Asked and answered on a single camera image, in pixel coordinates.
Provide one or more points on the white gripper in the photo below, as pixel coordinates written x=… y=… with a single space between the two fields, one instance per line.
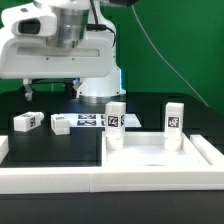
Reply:
x=29 y=58

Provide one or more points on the white square tabletop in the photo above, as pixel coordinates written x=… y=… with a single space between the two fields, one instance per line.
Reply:
x=147 y=149

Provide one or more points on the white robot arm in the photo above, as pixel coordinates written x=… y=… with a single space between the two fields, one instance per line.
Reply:
x=68 y=39

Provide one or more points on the white sheet with fiducial markers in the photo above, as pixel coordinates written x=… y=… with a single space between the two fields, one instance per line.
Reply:
x=97 y=120

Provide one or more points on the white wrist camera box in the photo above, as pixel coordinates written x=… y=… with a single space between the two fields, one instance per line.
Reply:
x=29 y=20

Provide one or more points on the white U-shaped fence wall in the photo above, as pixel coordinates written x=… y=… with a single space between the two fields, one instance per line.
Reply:
x=122 y=178

